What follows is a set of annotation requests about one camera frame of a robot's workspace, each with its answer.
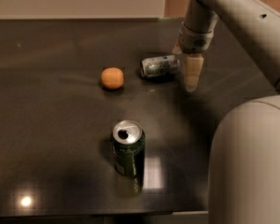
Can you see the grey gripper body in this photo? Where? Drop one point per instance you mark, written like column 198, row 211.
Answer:
column 194, row 41

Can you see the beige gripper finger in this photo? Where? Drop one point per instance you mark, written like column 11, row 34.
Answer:
column 194, row 65
column 176, row 50

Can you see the silver 7up can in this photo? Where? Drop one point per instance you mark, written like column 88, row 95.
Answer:
column 159, row 66

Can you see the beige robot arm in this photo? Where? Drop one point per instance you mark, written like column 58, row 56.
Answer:
column 244, row 166

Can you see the green upright soda can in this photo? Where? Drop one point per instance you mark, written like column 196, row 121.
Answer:
column 128, row 141

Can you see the orange round fruit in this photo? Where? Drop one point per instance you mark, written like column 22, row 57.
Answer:
column 112, row 78

